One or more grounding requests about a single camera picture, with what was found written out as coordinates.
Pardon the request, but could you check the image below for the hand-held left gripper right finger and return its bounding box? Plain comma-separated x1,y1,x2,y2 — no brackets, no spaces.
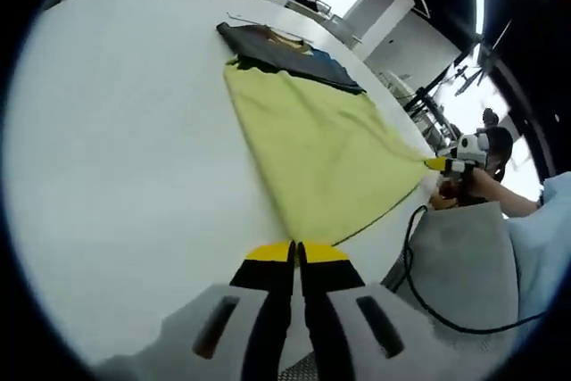
296,240,514,381

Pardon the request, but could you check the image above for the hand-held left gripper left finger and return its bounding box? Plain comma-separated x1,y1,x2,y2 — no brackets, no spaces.
93,240,298,381

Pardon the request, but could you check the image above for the yellow blue black garment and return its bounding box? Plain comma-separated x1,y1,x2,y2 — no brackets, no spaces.
216,21,441,248

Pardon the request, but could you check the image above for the grey fabric panel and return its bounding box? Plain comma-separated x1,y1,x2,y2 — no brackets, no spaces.
381,201,521,342

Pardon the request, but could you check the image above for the white desk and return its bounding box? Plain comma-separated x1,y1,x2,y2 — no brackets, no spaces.
383,70,429,101

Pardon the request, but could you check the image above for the white flat table plate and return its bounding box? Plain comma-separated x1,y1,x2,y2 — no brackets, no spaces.
225,11,269,28

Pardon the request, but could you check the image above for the black cable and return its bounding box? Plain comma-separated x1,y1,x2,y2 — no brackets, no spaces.
402,204,548,335

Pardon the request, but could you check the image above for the black camera stand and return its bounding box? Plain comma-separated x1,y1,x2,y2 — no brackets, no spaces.
403,19,514,112

